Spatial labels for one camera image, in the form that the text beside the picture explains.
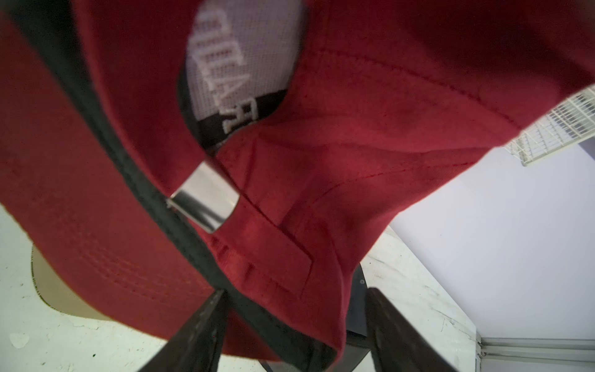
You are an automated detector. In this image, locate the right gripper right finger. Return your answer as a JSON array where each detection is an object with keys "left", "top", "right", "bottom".
[{"left": 365, "top": 288, "right": 456, "bottom": 372}]

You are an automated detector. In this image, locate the white wire wall basket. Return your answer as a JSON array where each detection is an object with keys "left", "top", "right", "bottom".
[{"left": 505, "top": 86, "right": 594, "bottom": 167}]

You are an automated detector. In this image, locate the dark grey baseball cap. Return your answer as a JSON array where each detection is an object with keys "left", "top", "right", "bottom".
[{"left": 260, "top": 265, "right": 370, "bottom": 371}]

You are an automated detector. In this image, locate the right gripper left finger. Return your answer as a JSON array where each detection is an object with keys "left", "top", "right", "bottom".
[{"left": 139, "top": 290, "right": 229, "bottom": 372}]

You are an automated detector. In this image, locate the red baseball cap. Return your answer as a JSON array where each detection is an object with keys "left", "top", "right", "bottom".
[{"left": 1, "top": 1, "right": 594, "bottom": 361}]

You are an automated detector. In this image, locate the tan dark-brim baseball cap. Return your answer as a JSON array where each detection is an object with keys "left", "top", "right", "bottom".
[{"left": 31, "top": 246, "right": 111, "bottom": 321}]

